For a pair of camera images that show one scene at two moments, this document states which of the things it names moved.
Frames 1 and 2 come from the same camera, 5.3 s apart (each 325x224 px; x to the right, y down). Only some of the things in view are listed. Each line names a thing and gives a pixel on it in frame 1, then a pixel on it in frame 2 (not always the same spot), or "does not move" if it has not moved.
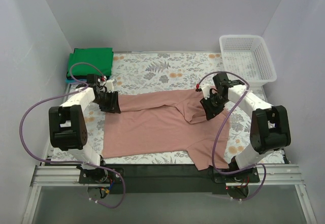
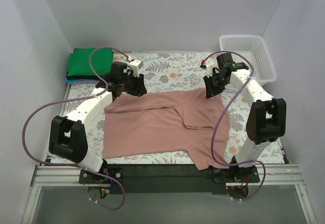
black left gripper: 109,103 -> 135,82
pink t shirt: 168,123 does not move
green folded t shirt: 101,58 does not move
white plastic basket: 248,56 does not move
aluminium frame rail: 281,174 does not move
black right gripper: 209,107 -> 213,82
